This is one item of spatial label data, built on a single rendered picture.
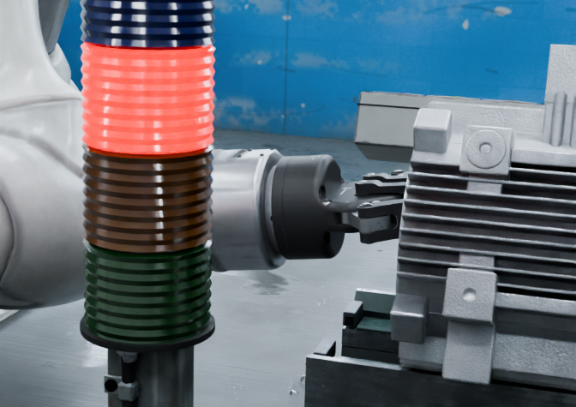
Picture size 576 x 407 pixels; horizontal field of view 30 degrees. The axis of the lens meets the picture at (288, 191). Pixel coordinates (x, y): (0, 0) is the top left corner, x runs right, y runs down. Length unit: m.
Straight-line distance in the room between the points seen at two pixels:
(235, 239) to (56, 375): 0.36
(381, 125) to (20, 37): 0.40
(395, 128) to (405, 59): 5.53
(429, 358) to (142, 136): 0.32
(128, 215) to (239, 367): 0.61
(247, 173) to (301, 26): 5.90
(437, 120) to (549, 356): 0.17
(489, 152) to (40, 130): 0.27
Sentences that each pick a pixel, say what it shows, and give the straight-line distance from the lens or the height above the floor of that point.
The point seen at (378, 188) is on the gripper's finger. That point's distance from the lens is 0.74.
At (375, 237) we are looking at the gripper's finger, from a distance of 0.71.
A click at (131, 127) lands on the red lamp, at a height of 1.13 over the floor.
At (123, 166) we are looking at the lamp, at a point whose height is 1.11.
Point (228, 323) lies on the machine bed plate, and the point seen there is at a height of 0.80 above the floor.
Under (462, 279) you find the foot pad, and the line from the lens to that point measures 0.66.
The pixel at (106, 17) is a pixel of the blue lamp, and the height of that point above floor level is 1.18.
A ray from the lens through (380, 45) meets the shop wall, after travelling 6.53.
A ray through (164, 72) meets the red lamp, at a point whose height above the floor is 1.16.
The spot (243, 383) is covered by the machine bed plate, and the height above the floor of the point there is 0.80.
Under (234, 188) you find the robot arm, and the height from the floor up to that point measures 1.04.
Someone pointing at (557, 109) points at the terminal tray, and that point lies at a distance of 0.72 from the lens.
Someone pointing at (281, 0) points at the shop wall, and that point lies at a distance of 6.68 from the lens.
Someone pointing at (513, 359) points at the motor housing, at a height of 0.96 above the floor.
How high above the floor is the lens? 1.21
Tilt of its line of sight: 13 degrees down
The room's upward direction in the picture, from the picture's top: 2 degrees clockwise
